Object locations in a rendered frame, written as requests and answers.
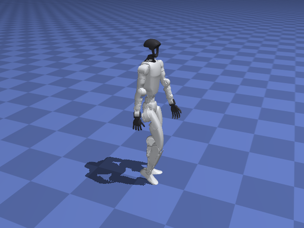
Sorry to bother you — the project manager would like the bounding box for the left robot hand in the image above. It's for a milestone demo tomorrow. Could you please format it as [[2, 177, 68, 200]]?
[[169, 99, 181, 119]]

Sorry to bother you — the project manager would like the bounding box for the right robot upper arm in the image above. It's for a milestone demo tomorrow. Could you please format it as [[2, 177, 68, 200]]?
[[136, 64, 149, 96]]

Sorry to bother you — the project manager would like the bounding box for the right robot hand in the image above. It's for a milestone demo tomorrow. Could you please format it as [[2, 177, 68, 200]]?
[[133, 112, 145, 131]]

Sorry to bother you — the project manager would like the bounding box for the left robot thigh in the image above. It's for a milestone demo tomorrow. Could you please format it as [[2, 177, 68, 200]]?
[[146, 106, 162, 146]]

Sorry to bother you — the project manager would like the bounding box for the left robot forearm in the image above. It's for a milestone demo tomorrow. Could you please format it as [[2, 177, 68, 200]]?
[[163, 84, 173, 105]]

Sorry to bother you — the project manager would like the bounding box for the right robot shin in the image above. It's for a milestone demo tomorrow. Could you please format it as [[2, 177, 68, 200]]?
[[146, 145, 163, 175]]

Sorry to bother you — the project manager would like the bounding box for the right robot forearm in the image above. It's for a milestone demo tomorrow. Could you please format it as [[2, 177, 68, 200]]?
[[133, 89, 143, 117]]

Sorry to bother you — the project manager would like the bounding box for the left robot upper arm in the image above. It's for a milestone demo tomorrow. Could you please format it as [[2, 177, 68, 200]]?
[[159, 60, 170, 87]]

